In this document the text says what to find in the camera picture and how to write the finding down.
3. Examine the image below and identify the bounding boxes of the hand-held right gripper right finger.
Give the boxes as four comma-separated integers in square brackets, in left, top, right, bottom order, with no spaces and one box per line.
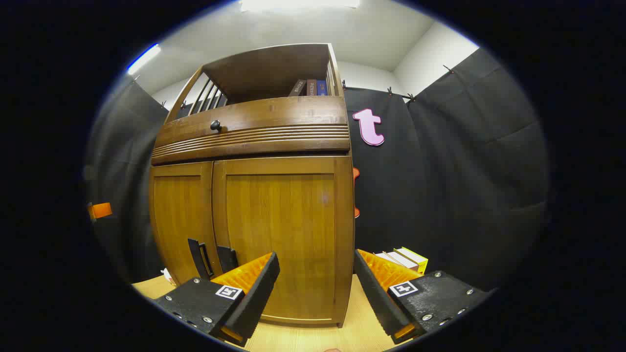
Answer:
[354,248,490,345]

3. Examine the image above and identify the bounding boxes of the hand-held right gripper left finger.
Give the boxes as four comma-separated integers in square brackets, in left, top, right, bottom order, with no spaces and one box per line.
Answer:
[154,252,281,348]

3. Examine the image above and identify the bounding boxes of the wooden cabinet door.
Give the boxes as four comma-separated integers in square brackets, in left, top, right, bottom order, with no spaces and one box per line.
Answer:
[213,156,354,327]
[149,162,221,286]

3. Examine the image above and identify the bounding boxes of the wooden double-door shoe cabinet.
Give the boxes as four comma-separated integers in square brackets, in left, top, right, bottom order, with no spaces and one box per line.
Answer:
[149,43,355,328]

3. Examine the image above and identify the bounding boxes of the black backdrop cloth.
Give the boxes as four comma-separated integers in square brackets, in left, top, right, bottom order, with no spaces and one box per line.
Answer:
[83,48,551,291]

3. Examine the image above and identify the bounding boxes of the fluorescent strip light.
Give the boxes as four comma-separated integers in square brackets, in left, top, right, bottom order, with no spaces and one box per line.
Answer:
[127,44,161,75]

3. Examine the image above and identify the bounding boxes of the wooden ribbed drawer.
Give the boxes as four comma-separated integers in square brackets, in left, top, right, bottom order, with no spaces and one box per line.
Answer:
[152,96,351,165]

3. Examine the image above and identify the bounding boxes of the ceiling light panel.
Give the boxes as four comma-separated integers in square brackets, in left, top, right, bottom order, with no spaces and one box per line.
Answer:
[240,0,360,13]

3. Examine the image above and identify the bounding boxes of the black left door handle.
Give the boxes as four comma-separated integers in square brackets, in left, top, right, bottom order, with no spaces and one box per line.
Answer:
[188,239,214,280]

